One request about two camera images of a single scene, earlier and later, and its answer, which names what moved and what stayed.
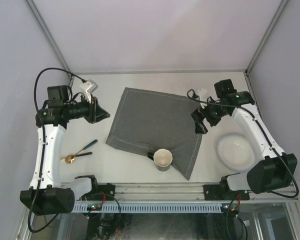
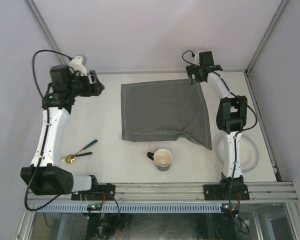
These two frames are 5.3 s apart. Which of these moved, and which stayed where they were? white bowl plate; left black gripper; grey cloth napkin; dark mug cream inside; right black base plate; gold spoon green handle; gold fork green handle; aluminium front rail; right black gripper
Moved: grey cloth napkin; left black gripper; right black gripper
Stayed: gold fork green handle; white bowl plate; dark mug cream inside; right black base plate; gold spoon green handle; aluminium front rail
